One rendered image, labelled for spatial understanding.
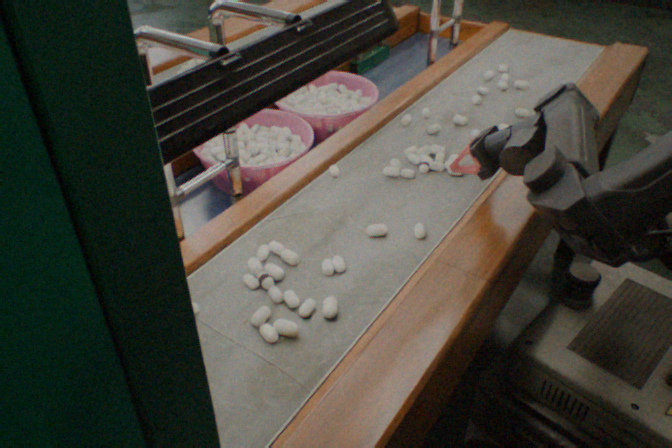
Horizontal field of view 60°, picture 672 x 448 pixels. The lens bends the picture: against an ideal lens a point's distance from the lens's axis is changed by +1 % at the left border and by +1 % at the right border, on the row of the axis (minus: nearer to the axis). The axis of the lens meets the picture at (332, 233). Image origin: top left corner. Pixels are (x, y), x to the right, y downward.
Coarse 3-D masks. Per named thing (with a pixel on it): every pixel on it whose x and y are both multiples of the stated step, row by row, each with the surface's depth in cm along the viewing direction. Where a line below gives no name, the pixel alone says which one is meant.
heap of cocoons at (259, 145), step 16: (240, 128) 134; (256, 128) 134; (272, 128) 134; (288, 128) 134; (208, 144) 128; (240, 144) 128; (256, 144) 128; (272, 144) 128; (288, 144) 131; (304, 144) 130; (240, 160) 122; (256, 160) 123; (272, 160) 123
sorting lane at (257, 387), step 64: (512, 64) 165; (576, 64) 165; (384, 128) 134; (448, 128) 134; (320, 192) 113; (384, 192) 113; (448, 192) 113; (256, 256) 97; (320, 256) 97; (384, 256) 97; (320, 320) 85; (256, 384) 76; (320, 384) 76
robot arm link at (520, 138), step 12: (564, 84) 91; (552, 96) 91; (540, 108) 94; (540, 120) 93; (516, 132) 95; (528, 132) 93; (540, 132) 92; (516, 144) 91; (528, 144) 90; (540, 144) 90; (504, 156) 93; (516, 156) 92; (528, 156) 91; (504, 168) 94; (516, 168) 93
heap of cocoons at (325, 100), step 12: (312, 84) 154; (336, 84) 154; (288, 96) 148; (300, 96) 147; (312, 96) 149; (324, 96) 149; (336, 96) 149; (348, 96) 150; (360, 96) 149; (288, 108) 142; (300, 108) 143; (312, 108) 143; (324, 108) 143; (336, 108) 143; (348, 108) 142; (360, 108) 143
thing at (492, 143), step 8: (496, 128) 107; (504, 128) 101; (488, 136) 103; (496, 136) 101; (504, 136) 100; (480, 144) 102; (488, 144) 102; (496, 144) 101; (504, 144) 100; (472, 152) 101; (480, 152) 101; (488, 152) 102; (496, 152) 101; (480, 160) 101; (488, 160) 102; (496, 160) 103; (488, 168) 102; (496, 168) 103; (488, 176) 102
